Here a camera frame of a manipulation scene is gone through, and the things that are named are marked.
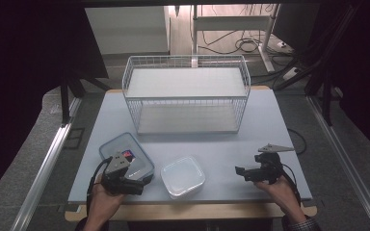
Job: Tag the clear container with blue-rimmed lid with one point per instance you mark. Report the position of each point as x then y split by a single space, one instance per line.
131 146

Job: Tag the dark monitor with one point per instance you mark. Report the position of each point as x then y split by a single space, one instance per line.
294 25

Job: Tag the aluminium rail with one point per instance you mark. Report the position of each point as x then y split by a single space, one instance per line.
347 160
45 166

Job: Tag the white cabinet panel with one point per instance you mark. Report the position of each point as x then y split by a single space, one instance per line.
125 30

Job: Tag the person's left hand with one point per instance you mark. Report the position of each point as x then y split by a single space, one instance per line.
104 202

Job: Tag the white power strip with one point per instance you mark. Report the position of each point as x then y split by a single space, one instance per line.
291 73

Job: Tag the white desk frame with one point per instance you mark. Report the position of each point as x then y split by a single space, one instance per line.
234 23

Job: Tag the person's right hand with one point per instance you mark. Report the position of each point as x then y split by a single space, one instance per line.
281 194

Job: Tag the light blue table mat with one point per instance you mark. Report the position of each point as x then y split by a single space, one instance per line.
212 147

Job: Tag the wooden table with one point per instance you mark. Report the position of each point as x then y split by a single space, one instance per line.
189 211

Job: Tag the black floor plate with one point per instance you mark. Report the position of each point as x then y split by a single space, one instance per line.
74 138

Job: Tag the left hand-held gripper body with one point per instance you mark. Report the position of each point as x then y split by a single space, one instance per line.
117 164

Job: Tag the black metal stand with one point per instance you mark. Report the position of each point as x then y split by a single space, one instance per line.
66 96
326 80

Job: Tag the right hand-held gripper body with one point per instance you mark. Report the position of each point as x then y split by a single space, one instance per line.
268 171

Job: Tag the white square container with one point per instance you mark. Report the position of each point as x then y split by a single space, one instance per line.
182 177

